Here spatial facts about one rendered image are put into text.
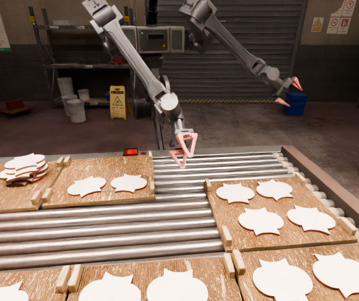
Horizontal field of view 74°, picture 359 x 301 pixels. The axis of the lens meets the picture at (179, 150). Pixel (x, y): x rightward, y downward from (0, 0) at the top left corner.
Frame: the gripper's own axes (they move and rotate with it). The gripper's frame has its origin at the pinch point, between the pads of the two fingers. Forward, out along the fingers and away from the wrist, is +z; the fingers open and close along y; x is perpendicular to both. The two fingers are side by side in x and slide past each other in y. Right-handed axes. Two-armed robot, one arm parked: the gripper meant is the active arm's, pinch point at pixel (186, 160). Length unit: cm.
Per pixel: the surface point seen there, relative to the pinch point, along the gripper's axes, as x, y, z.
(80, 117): -63, -329, -230
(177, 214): -2.8, -14.2, 14.6
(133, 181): -15.2, -25.7, -3.0
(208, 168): 20.9, -29.7, -6.1
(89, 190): -32.1, -25.8, -1.6
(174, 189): 0.8, -23.4, 2.9
